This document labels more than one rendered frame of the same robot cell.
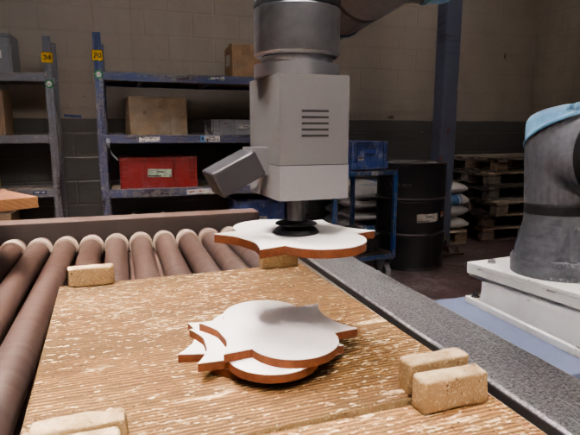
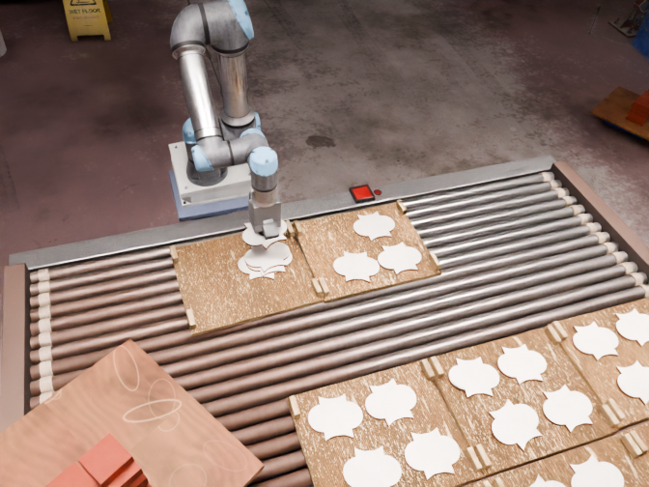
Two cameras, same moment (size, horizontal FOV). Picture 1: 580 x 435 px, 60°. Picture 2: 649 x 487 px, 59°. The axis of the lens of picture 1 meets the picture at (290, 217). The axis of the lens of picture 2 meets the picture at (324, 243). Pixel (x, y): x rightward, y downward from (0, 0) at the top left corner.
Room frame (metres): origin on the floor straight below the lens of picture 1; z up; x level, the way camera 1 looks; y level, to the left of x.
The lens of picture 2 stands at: (0.37, 1.25, 2.35)
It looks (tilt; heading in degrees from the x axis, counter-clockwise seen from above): 47 degrees down; 266
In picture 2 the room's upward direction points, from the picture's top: 5 degrees clockwise
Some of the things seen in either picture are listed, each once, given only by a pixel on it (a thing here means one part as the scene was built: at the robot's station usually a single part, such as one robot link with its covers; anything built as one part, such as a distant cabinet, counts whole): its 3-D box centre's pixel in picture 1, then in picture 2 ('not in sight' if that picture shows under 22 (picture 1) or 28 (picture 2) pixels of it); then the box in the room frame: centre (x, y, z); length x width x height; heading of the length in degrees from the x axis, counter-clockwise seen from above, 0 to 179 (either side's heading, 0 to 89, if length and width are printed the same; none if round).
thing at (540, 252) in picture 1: (568, 236); (205, 162); (0.70, -0.40, 0.99); 0.15 x 0.15 x 0.10
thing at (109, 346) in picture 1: (220, 330); (244, 274); (0.52, 0.08, 0.93); 0.41 x 0.35 x 0.02; 20
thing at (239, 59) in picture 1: (255, 64); not in sight; (4.81, 0.32, 1.74); 0.50 x 0.38 x 0.32; 108
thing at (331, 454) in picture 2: not in sight; (381, 434); (0.12, 0.60, 0.94); 0.41 x 0.35 x 0.04; 18
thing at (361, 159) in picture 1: (349, 154); not in sight; (3.89, -0.45, 0.96); 0.50 x 0.38 x 0.21; 33
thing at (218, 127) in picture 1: (240, 128); not in sight; (4.75, 0.46, 1.16); 0.60 x 0.40 x 0.15; 111
